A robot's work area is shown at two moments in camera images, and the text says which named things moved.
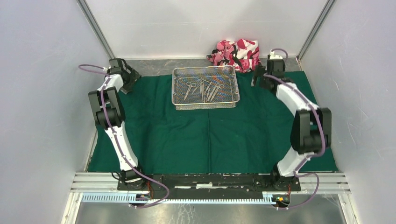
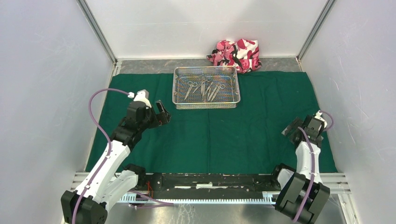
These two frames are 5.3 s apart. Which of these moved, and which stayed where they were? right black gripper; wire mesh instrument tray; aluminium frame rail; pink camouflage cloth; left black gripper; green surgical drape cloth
Moved: left black gripper; right black gripper
Stayed: aluminium frame rail; wire mesh instrument tray; pink camouflage cloth; green surgical drape cloth
